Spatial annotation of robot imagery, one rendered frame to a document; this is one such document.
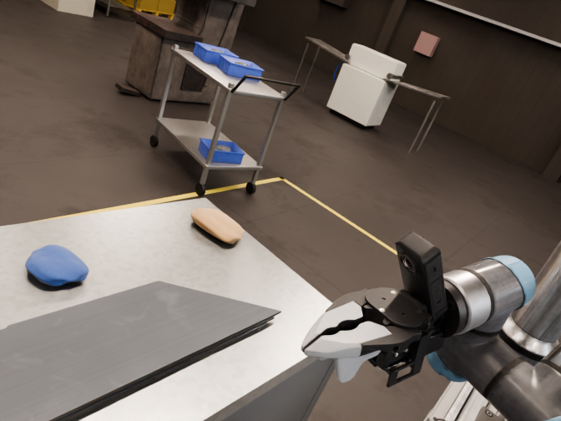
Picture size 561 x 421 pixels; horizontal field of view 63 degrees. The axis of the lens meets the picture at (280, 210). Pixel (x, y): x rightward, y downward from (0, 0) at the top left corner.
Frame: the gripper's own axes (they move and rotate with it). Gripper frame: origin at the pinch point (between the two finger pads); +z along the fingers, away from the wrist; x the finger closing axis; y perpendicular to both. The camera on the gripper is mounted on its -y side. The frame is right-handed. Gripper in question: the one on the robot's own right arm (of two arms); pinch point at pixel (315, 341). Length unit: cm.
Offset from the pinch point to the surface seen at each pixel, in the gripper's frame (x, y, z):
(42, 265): 58, 19, 20
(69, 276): 55, 21, 15
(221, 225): 70, 25, -24
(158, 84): 497, 71, -149
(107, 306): 46, 23, 11
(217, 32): 503, 12, -224
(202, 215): 75, 23, -21
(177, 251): 65, 27, -10
